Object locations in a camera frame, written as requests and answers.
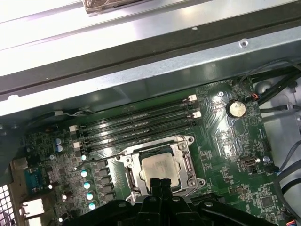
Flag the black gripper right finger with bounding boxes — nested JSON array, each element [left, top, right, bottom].
[[161, 178, 293, 226]]

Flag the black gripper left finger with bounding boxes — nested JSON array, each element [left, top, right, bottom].
[[77, 178, 163, 226]]

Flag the metal socket cover frame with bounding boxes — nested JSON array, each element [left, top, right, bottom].
[[126, 141, 199, 196]]

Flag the silver topped CPU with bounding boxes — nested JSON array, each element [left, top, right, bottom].
[[138, 150, 182, 191]]

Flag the CPU socket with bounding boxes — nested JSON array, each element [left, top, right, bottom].
[[116, 134, 205, 203]]

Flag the black RAM slot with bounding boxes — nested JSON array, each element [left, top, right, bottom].
[[77, 103, 196, 140], [70, 94, 198, 132], [81, 120, 198, 154], [73, 111, 202, 149]]

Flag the green motherboard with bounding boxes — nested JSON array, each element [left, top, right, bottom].
[[9, 80, 290, 226]]

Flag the internal USB port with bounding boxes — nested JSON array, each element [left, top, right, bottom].
[[239, 158, 261, 168]]

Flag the black square chip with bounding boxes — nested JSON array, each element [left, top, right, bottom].
[[261, 196, 273, 209]]

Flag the silver metal port block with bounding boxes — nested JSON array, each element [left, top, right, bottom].
[[20, 198, 45, 218]]

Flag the blue port connector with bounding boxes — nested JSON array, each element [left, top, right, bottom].
[[23, 168, 47, 196]]

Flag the silver coin battery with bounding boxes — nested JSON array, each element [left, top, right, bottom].
[[225, 98, 246, 118]]

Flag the black PC case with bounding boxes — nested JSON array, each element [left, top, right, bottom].
[[0, 14, 301, 226]]

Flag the white connector thin wires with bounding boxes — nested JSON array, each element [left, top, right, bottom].
[[53, 108, 95, 117]]

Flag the thick black cable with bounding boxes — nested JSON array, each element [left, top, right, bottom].
[[251, 67, 301, 106]]

